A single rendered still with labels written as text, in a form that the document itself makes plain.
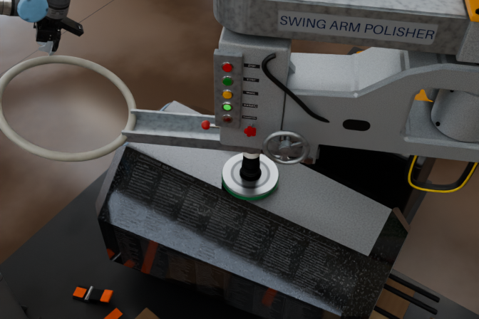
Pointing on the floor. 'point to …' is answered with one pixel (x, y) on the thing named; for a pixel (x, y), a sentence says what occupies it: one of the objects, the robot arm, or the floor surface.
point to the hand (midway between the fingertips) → (51, 52)
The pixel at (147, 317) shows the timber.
